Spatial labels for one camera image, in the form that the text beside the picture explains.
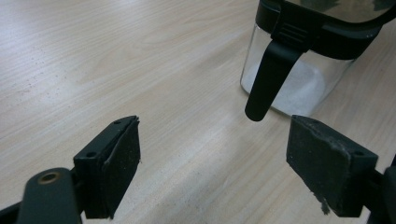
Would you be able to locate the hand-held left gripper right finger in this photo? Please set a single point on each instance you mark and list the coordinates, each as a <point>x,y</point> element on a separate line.
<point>327,161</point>

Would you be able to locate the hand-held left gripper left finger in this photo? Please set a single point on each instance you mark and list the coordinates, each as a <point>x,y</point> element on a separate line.
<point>118,161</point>

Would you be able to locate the glass jar with black lid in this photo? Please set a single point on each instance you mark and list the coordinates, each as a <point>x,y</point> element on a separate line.
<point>311,84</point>

